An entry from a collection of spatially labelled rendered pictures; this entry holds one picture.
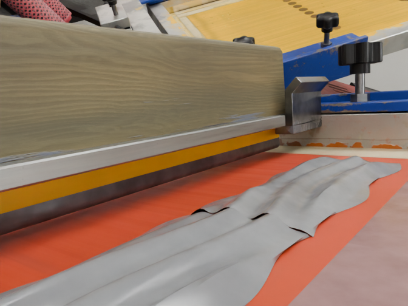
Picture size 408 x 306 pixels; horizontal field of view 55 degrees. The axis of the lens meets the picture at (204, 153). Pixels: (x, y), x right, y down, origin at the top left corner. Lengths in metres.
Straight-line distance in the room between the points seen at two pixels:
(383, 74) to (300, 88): 1.84
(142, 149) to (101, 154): 0.03
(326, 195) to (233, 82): 0.14
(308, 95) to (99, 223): 0.26
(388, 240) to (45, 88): 0.17
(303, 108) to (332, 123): 0.05
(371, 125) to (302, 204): 0.22
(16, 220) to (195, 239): 0.09
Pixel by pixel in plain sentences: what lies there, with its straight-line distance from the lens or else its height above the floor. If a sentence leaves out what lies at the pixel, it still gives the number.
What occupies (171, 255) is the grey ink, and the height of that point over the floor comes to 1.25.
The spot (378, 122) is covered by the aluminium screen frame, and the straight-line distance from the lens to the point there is 0.42.
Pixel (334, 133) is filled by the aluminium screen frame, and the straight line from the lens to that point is 0.44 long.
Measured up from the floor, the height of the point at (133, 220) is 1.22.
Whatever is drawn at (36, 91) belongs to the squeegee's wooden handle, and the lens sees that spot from 0.20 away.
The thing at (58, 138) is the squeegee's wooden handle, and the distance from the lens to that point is 0.21.
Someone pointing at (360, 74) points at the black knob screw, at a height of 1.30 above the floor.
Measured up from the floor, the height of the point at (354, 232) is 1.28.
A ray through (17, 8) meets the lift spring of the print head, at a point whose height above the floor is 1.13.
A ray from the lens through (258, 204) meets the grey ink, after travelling 0.22.
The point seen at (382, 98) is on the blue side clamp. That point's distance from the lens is 0.46.
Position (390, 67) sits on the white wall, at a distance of 2.21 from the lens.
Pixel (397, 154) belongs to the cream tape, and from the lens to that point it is 0.39.
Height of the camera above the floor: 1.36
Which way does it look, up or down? 27 degrees down
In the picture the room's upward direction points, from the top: 24 degrees clockwise
